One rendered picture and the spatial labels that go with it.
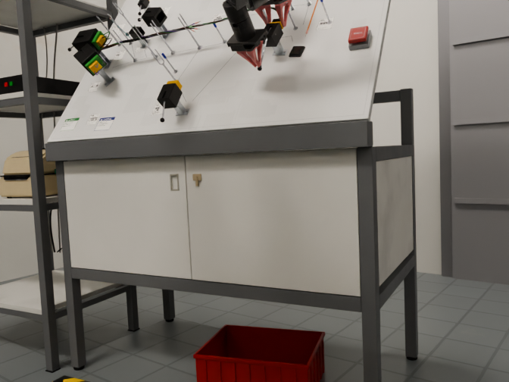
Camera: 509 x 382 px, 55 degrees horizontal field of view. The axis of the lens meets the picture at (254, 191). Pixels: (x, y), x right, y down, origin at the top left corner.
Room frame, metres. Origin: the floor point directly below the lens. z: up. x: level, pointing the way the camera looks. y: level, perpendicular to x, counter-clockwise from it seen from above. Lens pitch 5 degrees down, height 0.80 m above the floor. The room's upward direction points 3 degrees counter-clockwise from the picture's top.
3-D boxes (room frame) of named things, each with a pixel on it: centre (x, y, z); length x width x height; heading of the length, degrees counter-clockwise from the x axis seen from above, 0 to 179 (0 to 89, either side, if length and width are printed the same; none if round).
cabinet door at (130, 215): (1.66, 0.45, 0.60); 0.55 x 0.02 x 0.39; 62
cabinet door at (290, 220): (1.40, -0.03, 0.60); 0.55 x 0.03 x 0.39; 62
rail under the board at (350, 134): (1.51, 0.22, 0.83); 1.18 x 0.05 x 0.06; 62
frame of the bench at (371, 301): (1.78, 0.07, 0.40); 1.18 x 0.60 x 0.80; 62
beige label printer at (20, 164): (2.03, 0.87, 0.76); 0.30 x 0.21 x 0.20; 155
